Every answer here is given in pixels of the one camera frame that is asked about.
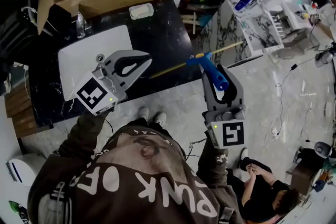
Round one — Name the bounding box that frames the wooden cabinet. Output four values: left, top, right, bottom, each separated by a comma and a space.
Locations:
4, 81, 36, 137

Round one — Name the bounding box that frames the white sink basin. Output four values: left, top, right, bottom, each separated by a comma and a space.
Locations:
57, 25, 133, 102

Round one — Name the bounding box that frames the white soap dish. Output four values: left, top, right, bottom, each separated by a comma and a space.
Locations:
128, 3, 154, 20

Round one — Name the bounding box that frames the person's left forearm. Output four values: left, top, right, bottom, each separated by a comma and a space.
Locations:
57, 111, 106, 163

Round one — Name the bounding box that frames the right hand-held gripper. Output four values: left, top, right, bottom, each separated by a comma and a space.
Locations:
201, 65, 246, 150

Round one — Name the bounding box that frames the person's right white shoe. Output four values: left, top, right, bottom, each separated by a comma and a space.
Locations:
153, 112, 167, 128

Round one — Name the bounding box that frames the blue bottle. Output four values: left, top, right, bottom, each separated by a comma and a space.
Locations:
235, 0, 253, 11

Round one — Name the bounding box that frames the person's brown printed hoodie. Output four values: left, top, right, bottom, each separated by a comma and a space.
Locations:
26, 125, 242, 224

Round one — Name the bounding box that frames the black marble vanity counter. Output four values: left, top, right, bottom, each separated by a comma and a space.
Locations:
27, 0, 203, 128

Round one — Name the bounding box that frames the person's right forearm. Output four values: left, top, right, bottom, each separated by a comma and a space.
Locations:
199, 138, 229, 188

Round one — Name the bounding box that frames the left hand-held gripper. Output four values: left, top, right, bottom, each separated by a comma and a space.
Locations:
73, 50, 153, 116

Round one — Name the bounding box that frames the white marble cabinet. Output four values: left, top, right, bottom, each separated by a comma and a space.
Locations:
195, 0, 286, 69

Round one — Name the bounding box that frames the person's left white shoe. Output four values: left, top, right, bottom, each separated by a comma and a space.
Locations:
138, 106, 150, 121

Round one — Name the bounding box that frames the person's white shoe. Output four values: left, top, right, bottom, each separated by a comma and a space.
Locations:
153, 112, 167, 128
138, 106, 150, 121

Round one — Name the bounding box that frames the blue squeegee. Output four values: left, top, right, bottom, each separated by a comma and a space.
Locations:
150, 41, 244, 91

